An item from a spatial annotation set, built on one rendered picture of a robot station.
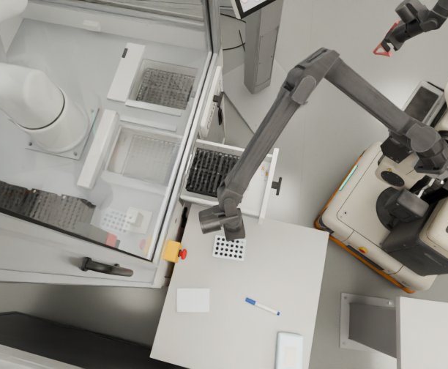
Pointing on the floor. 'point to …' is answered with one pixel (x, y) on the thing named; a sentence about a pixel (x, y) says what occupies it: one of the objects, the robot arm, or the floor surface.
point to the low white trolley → (169, 313)
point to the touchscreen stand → (257, 67)
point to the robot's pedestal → (407, 330)
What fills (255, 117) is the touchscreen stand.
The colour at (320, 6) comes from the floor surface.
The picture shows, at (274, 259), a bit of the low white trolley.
